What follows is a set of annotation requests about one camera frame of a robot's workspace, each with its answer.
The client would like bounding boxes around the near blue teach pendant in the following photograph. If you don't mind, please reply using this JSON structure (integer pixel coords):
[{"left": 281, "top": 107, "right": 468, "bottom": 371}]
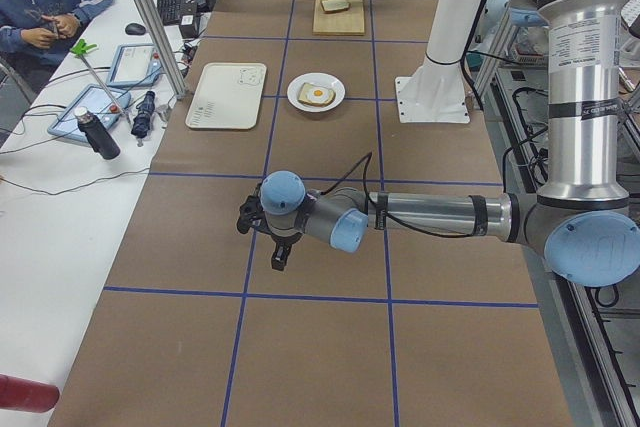
[{"left": 47, "top": 85, "right": 132, "bottom": 148}]

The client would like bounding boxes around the green clamp stick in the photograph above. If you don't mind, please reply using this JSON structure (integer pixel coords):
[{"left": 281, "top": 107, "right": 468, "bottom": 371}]
[{"left": 70, "top": 39, "right": 131, "bottom": 123}]

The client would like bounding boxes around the cream bear tray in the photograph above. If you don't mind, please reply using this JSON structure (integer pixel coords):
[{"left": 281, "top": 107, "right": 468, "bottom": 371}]
[{"left": 185, "top": 62, "right": 267, "bottom": 130}]

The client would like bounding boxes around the blue teach pendant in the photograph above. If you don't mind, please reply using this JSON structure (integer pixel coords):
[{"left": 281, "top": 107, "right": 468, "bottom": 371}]
[
  {"left": 47, "top": 85, "right": 132, "bottom": 148},
  {"left": 106, "top": 44, "right": 162, "bottom": 88}
]

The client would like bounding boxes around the black water bottle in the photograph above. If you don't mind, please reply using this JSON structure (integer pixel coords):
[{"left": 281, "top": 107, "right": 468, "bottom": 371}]
[{"left": 73, "top": 106, "right": 120, "bottom": 160}]

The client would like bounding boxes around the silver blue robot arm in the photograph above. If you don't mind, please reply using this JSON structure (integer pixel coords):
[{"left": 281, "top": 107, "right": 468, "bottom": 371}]
[{"left": 254, "top": 0, "right": 639, "bottom": 287}]

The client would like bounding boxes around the folded dark blue umbrella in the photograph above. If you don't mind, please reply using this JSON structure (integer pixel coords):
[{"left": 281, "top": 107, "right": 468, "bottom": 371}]
[{"left": 131, "top": 91, "right": 155, "bottom": 141}]

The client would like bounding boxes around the white camera pedestal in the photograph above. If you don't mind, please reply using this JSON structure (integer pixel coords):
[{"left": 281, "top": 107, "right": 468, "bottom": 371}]
[{"left": 396, "top": 0, "right": 481, "bottom": 124}]

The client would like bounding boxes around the far blue teach pendant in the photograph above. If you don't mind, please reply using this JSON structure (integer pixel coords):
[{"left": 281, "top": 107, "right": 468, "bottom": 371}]
[{"left": 106, "top": 44, "right": 162, "bottom": 88}]

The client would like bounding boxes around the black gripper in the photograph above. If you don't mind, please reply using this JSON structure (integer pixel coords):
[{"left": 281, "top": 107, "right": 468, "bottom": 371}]
[{"left": 260, "top": 219, "right": 302, "bottom": 271}]

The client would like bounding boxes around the wooden cutting board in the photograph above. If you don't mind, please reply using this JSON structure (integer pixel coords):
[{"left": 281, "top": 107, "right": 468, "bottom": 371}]
[{"left": 312, "top": 0, "right": 365, "bottom": 36}]

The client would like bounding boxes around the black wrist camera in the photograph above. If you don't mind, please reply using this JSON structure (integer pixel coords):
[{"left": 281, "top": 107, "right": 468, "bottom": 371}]
[{"left": 236, "top": 195, "right": 265, "bottom": 235}]

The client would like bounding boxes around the bread slice under egg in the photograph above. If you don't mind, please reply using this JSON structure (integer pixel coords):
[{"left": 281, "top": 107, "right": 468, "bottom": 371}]
[{"left": 297, "top": 82, "right": 335, "bottom": 107}]

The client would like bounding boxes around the aluminium frame post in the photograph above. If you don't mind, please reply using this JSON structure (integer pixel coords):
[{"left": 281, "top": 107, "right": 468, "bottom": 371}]
[{"left": 133, "top": 0, "right": 187, "bottom": 100}]

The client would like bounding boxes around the red bottle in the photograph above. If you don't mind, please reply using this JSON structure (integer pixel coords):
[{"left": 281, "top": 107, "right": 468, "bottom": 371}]
[{"left": 0, "top": 374, "right": 60, "bottom": 413}]

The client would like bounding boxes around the white round plate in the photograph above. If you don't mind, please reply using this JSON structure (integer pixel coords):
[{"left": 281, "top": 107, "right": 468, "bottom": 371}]
[{"left": 287, "top": 72, "right": 346, "bottom": 113}]

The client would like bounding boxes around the black computer mouse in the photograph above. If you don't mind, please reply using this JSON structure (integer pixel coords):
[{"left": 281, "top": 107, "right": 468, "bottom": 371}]
[{"left": 125, "top": 22, "right": 146, "bottom": 36}]

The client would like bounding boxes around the black keyboard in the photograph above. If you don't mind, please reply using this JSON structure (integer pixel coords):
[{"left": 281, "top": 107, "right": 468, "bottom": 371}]
[{"left": 156, "top": 0, "right": 184, "bottom": 26}]

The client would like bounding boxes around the bread slice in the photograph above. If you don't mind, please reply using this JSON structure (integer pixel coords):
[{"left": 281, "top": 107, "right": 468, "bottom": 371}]
[
  {"left": 297, "top": 82, "right": 335, "bottom": 107},
  {"left": 320, "top": 0, "right": 350, "bottom": 14}
]

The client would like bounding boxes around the fried egg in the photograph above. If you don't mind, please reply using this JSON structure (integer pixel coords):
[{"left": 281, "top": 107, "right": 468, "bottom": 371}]
[{"left": 306, "top": 87, "right": 331, "bottom": 103}]

